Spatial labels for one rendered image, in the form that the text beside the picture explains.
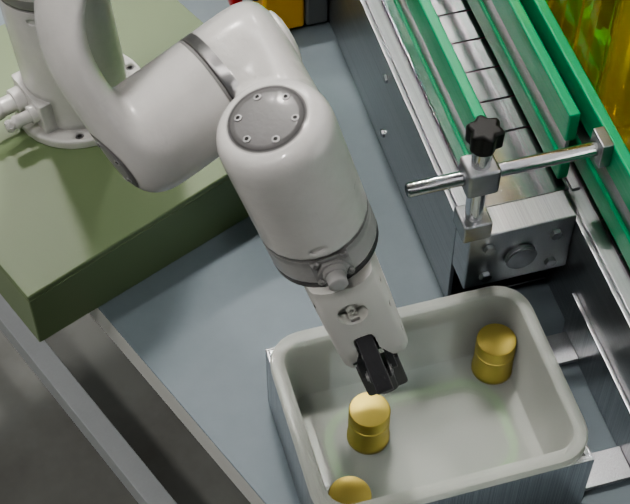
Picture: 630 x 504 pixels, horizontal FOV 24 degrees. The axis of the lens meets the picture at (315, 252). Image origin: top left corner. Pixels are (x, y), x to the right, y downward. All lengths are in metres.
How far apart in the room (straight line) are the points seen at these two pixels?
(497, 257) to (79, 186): 0.38
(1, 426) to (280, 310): 0.92
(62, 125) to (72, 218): 0.10
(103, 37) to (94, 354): 0.97
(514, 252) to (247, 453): 0.28
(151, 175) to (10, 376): 1.31
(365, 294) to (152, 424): 1.19
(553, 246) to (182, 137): 0.44
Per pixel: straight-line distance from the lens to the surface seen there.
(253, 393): 1.27
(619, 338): 1.20
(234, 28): 0.92
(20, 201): 1.33
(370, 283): 0.96
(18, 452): 2.14
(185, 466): 2.09
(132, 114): 0.91
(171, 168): 0.91
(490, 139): 1.10
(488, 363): 1.23
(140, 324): 1.31
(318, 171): 0.87
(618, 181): 1.18
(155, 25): 1.46
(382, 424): 1.18
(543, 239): 1.23
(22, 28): 1.29
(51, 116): 1.36
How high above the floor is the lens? 1.83
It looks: 53 degrees down
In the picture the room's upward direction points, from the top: straight up
